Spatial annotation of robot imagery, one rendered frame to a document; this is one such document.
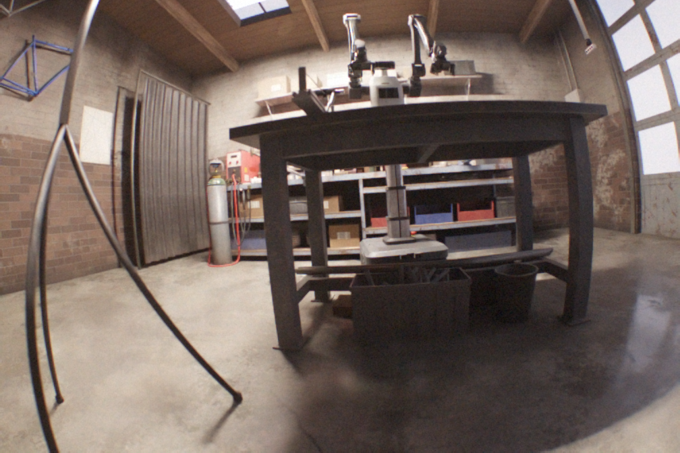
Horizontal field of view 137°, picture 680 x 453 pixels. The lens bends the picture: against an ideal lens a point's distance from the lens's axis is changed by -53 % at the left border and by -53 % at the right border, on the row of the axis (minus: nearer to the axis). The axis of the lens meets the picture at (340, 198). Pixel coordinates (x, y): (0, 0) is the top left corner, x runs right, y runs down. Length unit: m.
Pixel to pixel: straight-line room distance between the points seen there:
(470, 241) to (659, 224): 2.14
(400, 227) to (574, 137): 1.25
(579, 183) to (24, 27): 4.09
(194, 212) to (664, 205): 5.42
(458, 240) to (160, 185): 3.23
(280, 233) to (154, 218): 2.42
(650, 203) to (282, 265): 3.41
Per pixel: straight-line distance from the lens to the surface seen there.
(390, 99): 2.02
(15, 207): 3.00
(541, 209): 3.97
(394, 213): 1.93
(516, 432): 0.81
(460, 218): 2.77
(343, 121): 0.95
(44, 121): 3.21
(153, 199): 3.34
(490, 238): 2.91
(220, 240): 2.97
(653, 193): 3.50
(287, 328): 1.16
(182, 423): 0.91
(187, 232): 3.74
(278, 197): 1.05
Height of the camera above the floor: 0.58
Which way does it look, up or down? 1 degrees up
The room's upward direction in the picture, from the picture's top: 4 degrees counter-clockwise
